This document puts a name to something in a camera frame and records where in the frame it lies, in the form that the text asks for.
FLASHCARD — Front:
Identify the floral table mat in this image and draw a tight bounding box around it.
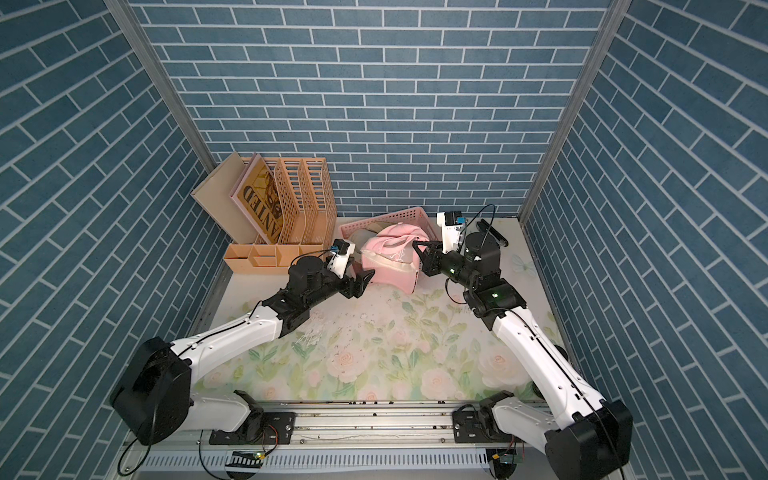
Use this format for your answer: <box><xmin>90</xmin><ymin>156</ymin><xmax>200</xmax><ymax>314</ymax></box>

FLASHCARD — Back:
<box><xmin>194</xmin><ymin>276</ymin><xmax>536</xmax><ymax>401</ymax></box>

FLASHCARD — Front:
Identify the peach plastic desk organizer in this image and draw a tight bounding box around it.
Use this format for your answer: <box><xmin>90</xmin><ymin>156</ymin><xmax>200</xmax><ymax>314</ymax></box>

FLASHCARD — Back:
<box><xmin>224</xmin><ymin>158</ymin><xmax>336</xmax><ymax>274</ymax></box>

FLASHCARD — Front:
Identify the pink perforated plastic basket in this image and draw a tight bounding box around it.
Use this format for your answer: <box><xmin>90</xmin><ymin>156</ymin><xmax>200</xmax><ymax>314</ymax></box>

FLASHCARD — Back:
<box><xmin>339</xmin><ymin>207</ymin><xmax>440</xmax><ymax>240</ymax></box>

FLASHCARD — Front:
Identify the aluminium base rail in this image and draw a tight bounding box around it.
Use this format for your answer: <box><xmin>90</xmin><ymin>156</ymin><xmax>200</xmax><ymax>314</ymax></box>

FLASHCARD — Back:
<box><xmin>107</xmin><ymin>400</ymin><xmax>631</xmax><ymax>480</ymax></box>

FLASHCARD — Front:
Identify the beige flat board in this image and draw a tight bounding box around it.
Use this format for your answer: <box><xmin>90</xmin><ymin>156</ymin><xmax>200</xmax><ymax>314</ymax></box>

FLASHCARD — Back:
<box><xmin>192</xmin><ymin>152</ymin><xmax>257</xmax><ymax>244</ymax></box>

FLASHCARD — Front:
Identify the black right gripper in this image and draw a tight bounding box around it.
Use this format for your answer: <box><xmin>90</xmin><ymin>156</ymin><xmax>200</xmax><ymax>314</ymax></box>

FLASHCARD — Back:
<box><xmin>415</xmin><ymin>240</ymin><xmax>478</xmax><ymax>294</ymax></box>

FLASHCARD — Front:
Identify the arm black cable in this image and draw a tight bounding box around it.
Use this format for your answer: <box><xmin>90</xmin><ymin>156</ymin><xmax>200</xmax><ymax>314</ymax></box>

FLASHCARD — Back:
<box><xmin>289</xmin><ymin>248</ymin><xmax>334</xmax><ymax>268</ymax></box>
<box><xmin>458</xmin><ymin>203</ymin><xmax>498</xmax><ymax>241</ymax></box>

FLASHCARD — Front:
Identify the beige baseball cap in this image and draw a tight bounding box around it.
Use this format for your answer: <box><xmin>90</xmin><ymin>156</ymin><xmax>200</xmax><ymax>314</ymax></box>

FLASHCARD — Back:
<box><xmin>348</xmin><ymin>228</ymin><xmax>377</xmax><ymax>263</ymax></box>

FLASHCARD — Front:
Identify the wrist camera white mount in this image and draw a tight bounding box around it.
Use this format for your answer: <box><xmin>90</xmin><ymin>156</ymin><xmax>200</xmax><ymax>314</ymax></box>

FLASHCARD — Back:
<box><xmin>328</xmin><ymin>239</ymin><xmax>355</xmax><ymax>278</ymax></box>
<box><xmin>436</xmin><ymin>210</ymin><xmax>466</xmax><ymax>254</ymax></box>

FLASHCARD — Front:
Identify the wanted poster book pink edge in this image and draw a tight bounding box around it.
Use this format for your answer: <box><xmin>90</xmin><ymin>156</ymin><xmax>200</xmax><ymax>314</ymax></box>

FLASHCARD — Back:
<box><xmin>230</xmin><ymin>154</ymin><xmax>283</xmax><ymax>244</ymax></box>

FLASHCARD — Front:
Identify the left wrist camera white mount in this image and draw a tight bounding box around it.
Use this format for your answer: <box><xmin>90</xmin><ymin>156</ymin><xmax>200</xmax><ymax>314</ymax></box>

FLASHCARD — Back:
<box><xmin>328</xmin><ymin>239</ymin><xmax>355</xmax><ymax>278</ymax></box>

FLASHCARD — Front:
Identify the black stapler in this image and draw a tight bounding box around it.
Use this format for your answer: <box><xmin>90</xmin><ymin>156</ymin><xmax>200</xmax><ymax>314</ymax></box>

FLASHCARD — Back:
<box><xmin>477</xmin><ymin>219</ymin><xmax>509</xmax><ymax>247</ymax></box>

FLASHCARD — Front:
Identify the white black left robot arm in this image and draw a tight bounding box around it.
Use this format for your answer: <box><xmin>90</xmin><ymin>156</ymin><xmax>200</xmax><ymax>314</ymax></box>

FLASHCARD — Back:
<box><xmin>110</xmin><ymin>254</ymin><xmax>375</xmax><ymax>446</ymax></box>

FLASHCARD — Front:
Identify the black round object on mat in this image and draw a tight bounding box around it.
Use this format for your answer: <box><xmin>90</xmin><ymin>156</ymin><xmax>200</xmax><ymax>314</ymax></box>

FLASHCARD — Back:
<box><xmin>554</xmin><ymin>345</ymin><xmax>569</xmax><ymax>361</ymax></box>

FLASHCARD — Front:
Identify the pink baseball cap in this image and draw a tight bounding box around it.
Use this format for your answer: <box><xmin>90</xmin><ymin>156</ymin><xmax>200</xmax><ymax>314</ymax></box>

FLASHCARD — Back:
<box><xmin>362</xmin><ymin>223</ymin><xmax>429</xmax><ymax>295</ymax></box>

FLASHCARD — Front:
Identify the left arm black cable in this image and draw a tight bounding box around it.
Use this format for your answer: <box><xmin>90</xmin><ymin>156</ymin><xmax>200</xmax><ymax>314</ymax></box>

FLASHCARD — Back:
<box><xmin>289</xmin><ymin>248</ymin><xmax>334</xmax><ymax>268</ymax></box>

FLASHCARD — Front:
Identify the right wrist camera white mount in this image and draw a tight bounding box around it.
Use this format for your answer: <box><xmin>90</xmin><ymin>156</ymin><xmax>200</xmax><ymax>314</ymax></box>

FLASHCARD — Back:
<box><xmin>436</xmin><ymin>210</ymin><xmax>466</xmax><ymax>254</ymax></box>

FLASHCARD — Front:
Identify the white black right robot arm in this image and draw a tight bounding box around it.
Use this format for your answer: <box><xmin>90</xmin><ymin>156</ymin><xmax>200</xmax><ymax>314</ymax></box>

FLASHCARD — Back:
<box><xmin>412</xmin><ymin>227</ymin><xmax>633</xmax><ymax>479</ymax></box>

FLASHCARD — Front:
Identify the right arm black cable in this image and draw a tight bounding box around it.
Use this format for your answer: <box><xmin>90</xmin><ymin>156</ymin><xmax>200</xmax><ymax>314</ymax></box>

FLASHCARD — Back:
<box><xmin>458</xmin><ymin>203</ymin><xmax>498</xmax><ymax>241</ymax></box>

